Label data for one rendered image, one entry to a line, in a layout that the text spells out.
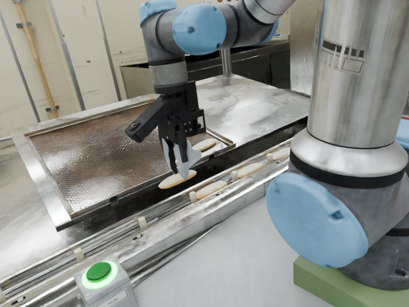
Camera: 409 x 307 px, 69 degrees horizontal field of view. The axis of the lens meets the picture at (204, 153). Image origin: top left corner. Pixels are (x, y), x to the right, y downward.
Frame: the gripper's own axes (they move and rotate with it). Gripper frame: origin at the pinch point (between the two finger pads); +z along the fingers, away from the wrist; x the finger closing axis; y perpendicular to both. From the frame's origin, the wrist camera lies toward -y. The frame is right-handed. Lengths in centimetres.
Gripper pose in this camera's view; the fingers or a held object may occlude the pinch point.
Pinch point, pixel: (177, 172)
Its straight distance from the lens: 69.2
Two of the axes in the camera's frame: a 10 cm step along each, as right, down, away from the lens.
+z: 1.2, 9.1, 3.9
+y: 7.9, -3.3, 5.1
